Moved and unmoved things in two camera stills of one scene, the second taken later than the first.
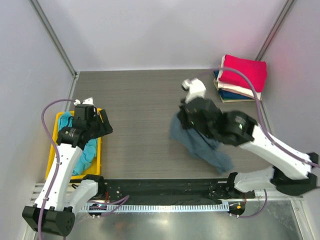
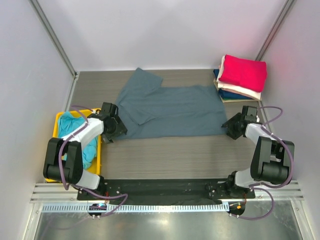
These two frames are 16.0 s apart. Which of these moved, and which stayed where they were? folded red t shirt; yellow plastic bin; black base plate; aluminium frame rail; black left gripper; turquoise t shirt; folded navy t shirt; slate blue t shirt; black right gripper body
Moved: black right gripper body; slate blue t shirt; black left gripper
Stayed: folded navy t shirt; black base plate; turquoise t shirt; folded red t shirt; aluminium frame rail; yellow plastic bin
